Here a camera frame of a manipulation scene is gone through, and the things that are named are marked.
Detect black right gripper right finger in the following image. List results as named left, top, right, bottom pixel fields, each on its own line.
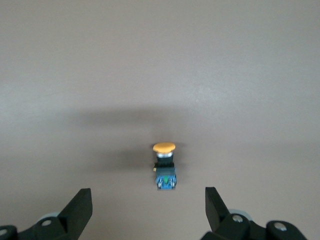
left=201, top=186, right=309, bottom=240

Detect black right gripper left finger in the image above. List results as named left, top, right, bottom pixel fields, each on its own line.
left=0, top=188, right=93, bottom=240

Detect yellow mushroom push button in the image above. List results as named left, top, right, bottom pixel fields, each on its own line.
left=151, top=141, right=179, bottom=192

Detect brown table mat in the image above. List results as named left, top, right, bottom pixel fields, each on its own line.
left=0, top=0, right=320, bottom=240

